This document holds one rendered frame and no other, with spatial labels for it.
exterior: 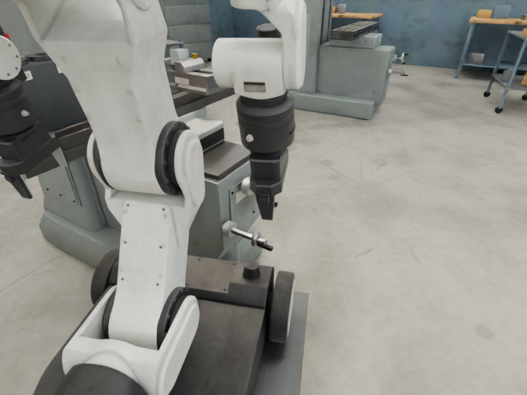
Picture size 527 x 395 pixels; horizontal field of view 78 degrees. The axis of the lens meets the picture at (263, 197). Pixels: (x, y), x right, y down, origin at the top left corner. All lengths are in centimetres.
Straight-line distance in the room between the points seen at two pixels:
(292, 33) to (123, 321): 60
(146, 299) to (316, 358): 95
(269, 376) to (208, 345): 22
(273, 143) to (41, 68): 80
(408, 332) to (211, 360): 106
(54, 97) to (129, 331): 73
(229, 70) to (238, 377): 63
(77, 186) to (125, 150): 125
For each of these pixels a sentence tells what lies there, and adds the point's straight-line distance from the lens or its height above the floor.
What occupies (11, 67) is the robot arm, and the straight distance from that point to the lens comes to 69.
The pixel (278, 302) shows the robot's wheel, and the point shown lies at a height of 58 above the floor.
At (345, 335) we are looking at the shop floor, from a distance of 160.
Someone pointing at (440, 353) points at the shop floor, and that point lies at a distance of 168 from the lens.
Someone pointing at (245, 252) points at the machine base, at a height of 13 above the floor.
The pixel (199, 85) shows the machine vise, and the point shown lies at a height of 95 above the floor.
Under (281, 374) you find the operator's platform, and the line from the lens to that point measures 101.
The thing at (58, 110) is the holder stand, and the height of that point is 98.
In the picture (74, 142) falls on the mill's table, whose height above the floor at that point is 89.
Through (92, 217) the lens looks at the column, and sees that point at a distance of 192.
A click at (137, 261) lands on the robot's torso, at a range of 71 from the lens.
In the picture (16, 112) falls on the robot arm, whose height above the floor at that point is 110.
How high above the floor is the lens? 128
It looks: 33 degrees down
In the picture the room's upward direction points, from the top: straight up
